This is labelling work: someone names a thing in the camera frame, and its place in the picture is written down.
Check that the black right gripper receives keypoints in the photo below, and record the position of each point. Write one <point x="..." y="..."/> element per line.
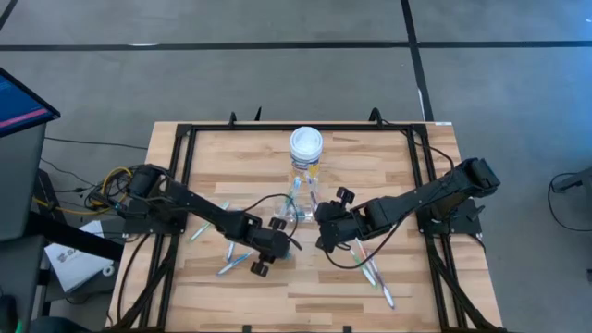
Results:
<point x="335" y="224"/>

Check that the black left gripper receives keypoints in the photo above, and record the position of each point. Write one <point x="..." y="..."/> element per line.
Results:
<point x="273" y="245"/>

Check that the blue mouthwash bottle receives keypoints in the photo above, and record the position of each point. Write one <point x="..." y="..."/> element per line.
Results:
<point x="287" y="255"/>

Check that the teal toothbrush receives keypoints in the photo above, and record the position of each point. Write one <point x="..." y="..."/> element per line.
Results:
<point x="205" y="225"/>

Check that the orange toothbrush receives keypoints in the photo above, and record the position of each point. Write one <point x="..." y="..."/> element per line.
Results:
<point x="386" y="291"/>

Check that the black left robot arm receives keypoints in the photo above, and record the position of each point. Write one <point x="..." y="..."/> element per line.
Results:
<point x="203" y="208"/>

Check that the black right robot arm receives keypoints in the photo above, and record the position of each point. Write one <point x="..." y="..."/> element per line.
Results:
<point x="416" y="199"/>

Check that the clear acrylic organizer box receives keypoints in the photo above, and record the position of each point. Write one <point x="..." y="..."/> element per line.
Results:
<point x="303" y="203"/>

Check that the blue white wrapped toothbrush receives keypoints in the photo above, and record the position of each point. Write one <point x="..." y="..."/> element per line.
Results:
<point x="313" y="189"/>

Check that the Lysol wipes canister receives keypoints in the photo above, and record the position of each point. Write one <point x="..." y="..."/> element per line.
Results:
<point x="306" y="143"/>

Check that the white sticker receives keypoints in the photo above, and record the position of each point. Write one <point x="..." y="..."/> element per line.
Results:
<point x="443" y="123"/>

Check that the white tape roll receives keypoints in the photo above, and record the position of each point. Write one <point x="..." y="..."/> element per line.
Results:
<point x="104" y="270"/>

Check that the black stand beam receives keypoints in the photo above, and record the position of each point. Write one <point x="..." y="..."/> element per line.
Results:
<point x="83" y="242"/>

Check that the white booklet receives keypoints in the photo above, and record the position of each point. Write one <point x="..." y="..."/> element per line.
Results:
<point x="74" y="268"/>

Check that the grey stand foot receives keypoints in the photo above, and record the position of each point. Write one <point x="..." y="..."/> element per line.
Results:
<point x="573" y="181"/>

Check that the grey cabinet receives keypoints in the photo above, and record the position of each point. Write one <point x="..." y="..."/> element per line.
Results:
<point x="18" y="185"/>

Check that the monitor with blue screen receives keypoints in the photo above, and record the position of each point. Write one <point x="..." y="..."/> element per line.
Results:
<point x="18" y="106"/>

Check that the black aluminium table frame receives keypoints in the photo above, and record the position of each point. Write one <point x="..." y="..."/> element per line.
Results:
<point x="300" y="127"/>

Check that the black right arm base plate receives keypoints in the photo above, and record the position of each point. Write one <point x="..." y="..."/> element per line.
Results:
<point x="467" y="226"/>

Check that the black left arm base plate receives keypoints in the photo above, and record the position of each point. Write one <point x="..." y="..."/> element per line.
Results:
<point x="139" y="227"/>

